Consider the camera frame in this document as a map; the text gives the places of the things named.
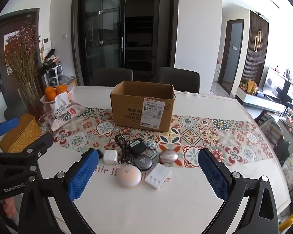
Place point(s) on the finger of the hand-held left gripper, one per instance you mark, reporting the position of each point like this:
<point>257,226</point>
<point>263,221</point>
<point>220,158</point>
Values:
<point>42,142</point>
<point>7,126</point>

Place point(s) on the brown cardboard box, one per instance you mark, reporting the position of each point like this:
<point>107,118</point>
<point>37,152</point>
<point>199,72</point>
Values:
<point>136,109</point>

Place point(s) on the glass vase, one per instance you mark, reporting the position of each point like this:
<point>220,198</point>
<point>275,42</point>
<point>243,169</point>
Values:
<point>30,100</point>

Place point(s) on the small white blue figurine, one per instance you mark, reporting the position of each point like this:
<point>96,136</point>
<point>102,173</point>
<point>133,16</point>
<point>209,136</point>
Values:
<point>151,145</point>

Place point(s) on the floral fabric tissue pouch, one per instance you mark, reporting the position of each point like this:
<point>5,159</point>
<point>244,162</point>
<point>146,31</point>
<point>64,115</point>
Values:
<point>66,115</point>

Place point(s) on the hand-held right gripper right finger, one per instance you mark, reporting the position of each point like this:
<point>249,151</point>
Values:
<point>213,174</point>

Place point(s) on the dark interior door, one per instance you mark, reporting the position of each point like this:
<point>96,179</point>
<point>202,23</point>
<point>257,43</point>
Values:
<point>230,53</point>

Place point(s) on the brown entrance door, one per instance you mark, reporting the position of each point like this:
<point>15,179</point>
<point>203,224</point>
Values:
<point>1,34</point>

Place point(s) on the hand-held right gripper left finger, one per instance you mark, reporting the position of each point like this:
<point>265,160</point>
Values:
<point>84,173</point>

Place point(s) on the orange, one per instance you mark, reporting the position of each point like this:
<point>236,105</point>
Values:
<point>61,89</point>
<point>50,93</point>

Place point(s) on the black glass door cabinet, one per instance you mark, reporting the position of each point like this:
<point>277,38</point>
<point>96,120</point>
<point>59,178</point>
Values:
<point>105,29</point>

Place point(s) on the white charger cube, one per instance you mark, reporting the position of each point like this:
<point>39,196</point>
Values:
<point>109,157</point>

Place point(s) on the gold wall ornament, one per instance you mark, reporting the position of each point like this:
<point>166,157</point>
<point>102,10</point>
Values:
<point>257,41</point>

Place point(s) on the wooden chair with patterned cushion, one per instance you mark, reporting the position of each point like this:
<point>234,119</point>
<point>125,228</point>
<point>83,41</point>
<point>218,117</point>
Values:
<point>271,129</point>

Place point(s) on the dried flower bouquet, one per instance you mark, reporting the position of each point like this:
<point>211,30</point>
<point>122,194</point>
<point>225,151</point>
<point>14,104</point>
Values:
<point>20,53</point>

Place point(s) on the round peach night light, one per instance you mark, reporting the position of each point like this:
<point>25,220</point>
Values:
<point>128,177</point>

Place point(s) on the dark grey dining chair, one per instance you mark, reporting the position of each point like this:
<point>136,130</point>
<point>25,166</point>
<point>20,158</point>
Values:
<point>183,78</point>
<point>112,77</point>

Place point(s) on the white rectangular case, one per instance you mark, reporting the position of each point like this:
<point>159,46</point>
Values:
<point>157,177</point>

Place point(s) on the flat screen television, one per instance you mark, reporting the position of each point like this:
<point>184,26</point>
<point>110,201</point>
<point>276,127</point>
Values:
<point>273,81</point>

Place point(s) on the patterned table runner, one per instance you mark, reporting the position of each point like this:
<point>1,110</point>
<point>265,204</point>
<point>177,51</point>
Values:
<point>205,136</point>

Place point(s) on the white plastic basket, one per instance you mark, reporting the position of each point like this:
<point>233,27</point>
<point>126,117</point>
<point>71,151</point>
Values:
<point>45,102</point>

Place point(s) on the dark slatted wall panel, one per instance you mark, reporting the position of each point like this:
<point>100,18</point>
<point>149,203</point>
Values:
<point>250,63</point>

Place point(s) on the yellow woven box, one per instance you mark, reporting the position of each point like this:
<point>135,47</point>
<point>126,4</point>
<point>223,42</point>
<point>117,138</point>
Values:
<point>20,134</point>

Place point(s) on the dark grey round case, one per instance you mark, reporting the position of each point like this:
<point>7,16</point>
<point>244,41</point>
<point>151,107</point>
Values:
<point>142,162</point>

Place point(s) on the yellow packets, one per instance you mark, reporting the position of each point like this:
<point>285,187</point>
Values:
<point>252,87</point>

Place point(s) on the white television stand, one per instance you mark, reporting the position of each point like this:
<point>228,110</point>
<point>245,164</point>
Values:
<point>258,101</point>

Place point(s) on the white shoe rack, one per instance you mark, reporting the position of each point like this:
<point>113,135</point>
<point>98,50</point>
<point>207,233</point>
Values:
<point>52,74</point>

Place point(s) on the silver oval case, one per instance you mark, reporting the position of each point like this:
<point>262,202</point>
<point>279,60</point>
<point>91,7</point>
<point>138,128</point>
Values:
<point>168,156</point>

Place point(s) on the white wall intercom panel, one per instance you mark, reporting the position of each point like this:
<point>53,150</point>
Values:
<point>47,43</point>

